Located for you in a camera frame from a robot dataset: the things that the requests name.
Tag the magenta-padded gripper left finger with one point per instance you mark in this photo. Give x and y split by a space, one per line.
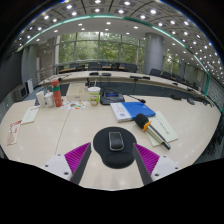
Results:
78 156

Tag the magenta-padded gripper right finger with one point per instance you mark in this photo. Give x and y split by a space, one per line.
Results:
147 158

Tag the black and silver computer mouse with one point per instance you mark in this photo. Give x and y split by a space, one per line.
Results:
116 141

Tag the black mouse pad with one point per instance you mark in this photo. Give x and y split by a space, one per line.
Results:
115 159

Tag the white paper document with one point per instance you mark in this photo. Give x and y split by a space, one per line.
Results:
166 128

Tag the blue and white book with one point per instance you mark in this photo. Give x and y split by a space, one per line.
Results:
136 110

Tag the colourful printed leaflet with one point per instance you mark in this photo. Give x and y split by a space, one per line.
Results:
74 105

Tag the green printed paper cup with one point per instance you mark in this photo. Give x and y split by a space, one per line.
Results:
94 97

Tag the white cardboard box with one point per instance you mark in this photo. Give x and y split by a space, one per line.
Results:
76 93

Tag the white booklet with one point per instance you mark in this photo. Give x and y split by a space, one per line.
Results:
30 115

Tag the red thermos bottle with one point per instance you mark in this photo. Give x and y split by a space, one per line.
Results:
57 95

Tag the black desktop conference microphone unit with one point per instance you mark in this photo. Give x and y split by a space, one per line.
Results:
111 98

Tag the white paper cup stack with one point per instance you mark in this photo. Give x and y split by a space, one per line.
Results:
40 99

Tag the black office chairs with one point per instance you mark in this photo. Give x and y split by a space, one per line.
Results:
130 67

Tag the ceiling lights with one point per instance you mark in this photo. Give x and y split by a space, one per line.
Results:
97 1

